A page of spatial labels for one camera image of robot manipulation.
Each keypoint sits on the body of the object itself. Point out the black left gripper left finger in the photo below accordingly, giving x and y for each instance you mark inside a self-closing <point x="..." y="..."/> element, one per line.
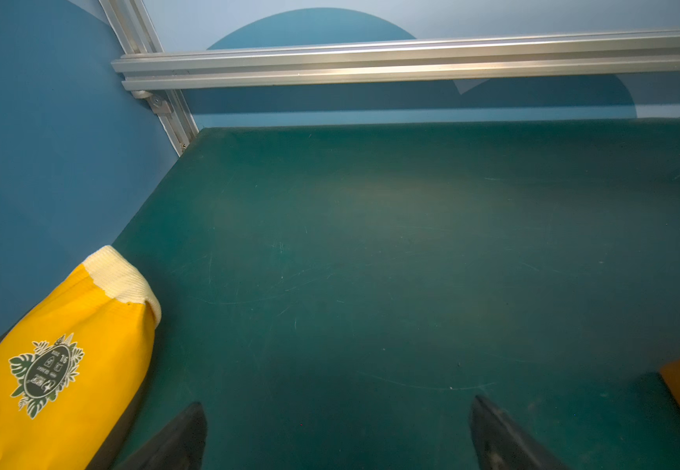
<point x="179" y="445"/>

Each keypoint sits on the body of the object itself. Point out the horizontal aluminium back rail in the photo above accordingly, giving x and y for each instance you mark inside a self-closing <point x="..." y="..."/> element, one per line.
<point x="427" y="60"/>

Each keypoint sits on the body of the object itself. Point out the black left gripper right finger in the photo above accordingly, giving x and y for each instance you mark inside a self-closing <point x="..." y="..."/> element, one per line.
<point x="500" y="443"/>

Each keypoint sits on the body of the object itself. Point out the left aluminium frame post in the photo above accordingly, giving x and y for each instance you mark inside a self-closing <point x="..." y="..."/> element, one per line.
<point x="142" y="69"/>

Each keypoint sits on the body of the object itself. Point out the yellow glove with logo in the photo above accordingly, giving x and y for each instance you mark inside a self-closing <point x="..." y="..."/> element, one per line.
<point x="71" y="370"/>

